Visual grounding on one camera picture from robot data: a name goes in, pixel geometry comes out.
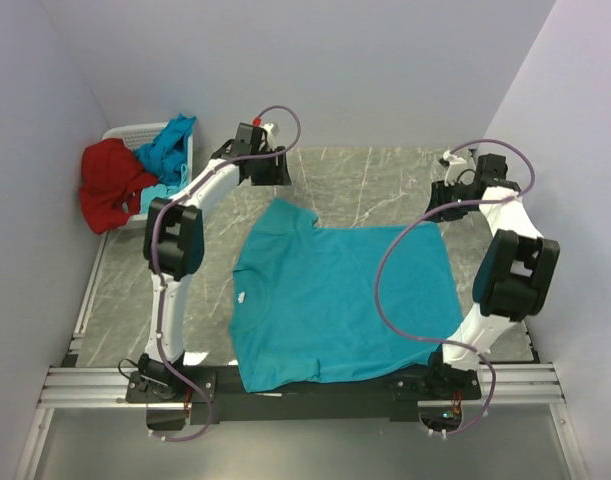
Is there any teal t shirt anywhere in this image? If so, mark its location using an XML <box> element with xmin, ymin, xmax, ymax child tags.
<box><xmin>229</xmin><ymin>199</ymin><xmax>462</xmax><ymax>393</ymax></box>
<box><xmin>134</xmin><ymin>114</ymin><xmax>196</xmax><ymax>214</ymax></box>

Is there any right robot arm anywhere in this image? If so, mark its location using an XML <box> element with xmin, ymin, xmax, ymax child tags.
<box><xmin>423</xmin><ymin>151</ymin><xmax>560</xmax><ymax>399</ymax></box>

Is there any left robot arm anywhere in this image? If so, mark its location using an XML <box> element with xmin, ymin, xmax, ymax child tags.
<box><xmin>126</xmin><ymin>118</ymin><xmax>291</xmax><ymax>404</ymax></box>

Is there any white laundry basket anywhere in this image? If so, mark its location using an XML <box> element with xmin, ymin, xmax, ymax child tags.
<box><xmin>101</xmin><ymin>122</ymin><xmax>194</xmax><ymax>230</ymax></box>

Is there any red t shirt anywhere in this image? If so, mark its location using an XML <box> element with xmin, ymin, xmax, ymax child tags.
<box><xmin>79</xmin><ymin>138</ymin><xmax>158</xmax><ymax>234</ymax></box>

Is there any black mounting beam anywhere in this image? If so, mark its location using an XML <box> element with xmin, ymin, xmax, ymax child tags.
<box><xmin>126</xmin><ymin>365</ymin><xmax>481</xmax><ymax>430</ymax></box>

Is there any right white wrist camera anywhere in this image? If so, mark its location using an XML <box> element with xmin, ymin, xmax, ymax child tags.
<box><xmin>439</xmin><ymin>150</ymin><xmax>469</xmax><ymax>185</ymax></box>

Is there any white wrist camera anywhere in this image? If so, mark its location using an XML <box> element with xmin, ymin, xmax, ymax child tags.
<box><xmin>252</xmin><ymin>116</ymin><xmax>279</xmax><ymax>152</ymax></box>
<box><xmin>439</xmin><ymin>150</ymin><xmax>469</xmax><ymax>185</ymax></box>

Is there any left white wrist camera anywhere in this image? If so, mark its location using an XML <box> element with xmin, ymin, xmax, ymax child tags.
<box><xmin>252</xmin><ymin>116</ymin><xmax>279</xmax><ymax>152</ymax></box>

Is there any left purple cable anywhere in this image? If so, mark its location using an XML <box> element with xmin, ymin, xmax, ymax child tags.
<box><xmin>149</xmin><ymin>104</ymin><xmax>302</xmax><ymax>444</ymax></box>

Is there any purple cable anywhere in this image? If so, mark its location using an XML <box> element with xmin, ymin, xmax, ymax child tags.
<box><xmin>149</xmin><ymin>104</ymin><xmax>302</xmax><ymax>444</ymax></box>
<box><xmin>373</xmin><ymin>138</ymin><xmax>537</xmax><ymax>437</ymax></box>

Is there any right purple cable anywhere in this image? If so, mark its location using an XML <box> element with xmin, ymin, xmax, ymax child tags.
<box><xmin>373</xmin><ymin>138</ymin><xmax>537</xmax><ymax>437</ymax></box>

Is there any aluminium rail frame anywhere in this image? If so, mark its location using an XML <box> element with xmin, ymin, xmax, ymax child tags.
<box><xmin>14</xmin><ymin>239</ymin><xmax>586</xmax><ymax>480</ymax></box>

